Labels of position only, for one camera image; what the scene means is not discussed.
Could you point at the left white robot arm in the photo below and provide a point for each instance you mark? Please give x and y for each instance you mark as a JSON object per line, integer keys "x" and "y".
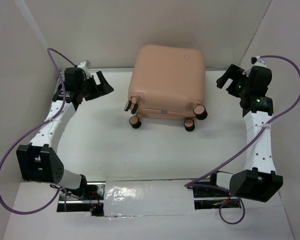
{"x": 38, "y": 160}

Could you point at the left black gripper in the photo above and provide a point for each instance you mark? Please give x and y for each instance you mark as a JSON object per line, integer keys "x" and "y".
{"x": 103, "y": 88}

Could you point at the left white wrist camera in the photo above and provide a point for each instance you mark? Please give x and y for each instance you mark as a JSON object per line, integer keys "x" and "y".
{"x": 85, "y": 66}

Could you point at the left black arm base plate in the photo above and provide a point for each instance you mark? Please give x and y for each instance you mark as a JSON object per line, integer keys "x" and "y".
{"x": 91, "y": 202}

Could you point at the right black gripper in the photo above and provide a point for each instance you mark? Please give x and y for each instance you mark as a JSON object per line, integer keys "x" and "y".
{"x": 233, "y": 81}

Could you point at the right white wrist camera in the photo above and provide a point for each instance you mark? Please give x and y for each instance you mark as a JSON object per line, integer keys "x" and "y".
{"x": 257, "y": 61}

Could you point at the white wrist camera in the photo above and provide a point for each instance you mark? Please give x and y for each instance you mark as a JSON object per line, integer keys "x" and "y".
{"x": 257, "y": 61}
{"x": 85, "y": 66}

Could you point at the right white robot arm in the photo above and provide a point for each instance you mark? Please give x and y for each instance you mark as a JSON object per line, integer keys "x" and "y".
{"x": 258, "y": 180}

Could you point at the pink suitcase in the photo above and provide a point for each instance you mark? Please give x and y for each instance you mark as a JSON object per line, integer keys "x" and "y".
{"x": 167, "y": 83}

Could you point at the white taped cover sheet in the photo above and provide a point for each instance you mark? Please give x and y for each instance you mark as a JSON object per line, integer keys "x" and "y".
{"x": 136, "y": 197}

